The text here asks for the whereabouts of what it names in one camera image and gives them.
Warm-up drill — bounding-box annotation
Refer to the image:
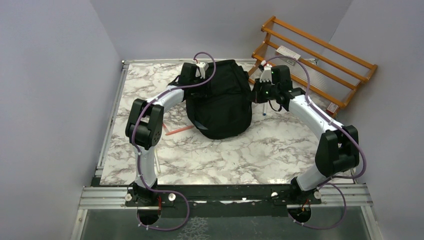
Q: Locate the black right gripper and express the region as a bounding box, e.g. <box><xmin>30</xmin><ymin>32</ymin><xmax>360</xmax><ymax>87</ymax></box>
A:
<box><xmin>246</xmin><ymin>78</ymin><xmax>279</xmax><ymax>104</ymax></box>

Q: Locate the black student bag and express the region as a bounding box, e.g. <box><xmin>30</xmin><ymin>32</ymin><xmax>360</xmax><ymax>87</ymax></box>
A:
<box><xmin>183</xmin><ymin>59</ymin><xmax>252</xmax><ymax>140</ymax></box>

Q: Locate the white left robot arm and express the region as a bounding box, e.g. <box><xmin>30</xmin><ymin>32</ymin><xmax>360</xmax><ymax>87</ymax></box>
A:
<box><xmin>125</xmin><ymin>61</ymin><xmax>217</xmax><ymax>206</ymax></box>

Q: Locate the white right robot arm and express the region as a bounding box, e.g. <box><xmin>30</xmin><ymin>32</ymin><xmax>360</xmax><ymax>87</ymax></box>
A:
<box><xmin>250</xmin><ymin>64</ymin><xmax>360</xmax><ymax>204</ymax></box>

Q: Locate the blue white marker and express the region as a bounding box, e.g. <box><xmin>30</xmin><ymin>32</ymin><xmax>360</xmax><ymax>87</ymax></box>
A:
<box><xmin>262</xmin><ymin>103</ymin><xmax>268</xmax><ymax>116</ymax></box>

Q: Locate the salmon pink pencil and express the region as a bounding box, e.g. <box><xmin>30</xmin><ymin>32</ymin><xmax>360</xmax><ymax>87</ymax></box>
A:
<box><xmin>165</xmin><ymin>125</ymin><xmax>194</xmax><ymax>136</ymax></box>

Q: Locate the orange wooden shelf rack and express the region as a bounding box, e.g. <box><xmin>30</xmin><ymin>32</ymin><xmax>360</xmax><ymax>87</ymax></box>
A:
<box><xmin>248</xmin><ymin>15</ymin><xmax>378</xmax><ymax>117</ymax></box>

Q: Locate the small red white box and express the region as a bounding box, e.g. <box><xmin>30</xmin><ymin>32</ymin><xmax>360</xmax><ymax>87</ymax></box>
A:
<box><xmin>326</xmin><ymin>102</ymin><xmax>339</xmax><ymax>114</ymax></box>

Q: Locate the pale yellow pencil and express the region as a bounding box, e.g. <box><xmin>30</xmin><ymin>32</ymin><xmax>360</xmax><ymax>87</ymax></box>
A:
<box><xmin>155</xmin><ymin>156</ymin><xmax>161</xmax><ymax>174</ymax></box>

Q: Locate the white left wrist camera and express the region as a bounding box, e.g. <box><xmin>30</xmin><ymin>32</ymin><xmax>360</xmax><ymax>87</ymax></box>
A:
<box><xmin>195</xmin><ymin>61</ymin><xmax>209</xmax><ymax>79</ymax></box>

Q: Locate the black metal base rail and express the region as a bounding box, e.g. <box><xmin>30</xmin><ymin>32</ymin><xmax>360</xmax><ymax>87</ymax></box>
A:
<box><xmin>91</xmin><ymin>177</ymin><xmax>322</xmax><ymax>219</ymax></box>

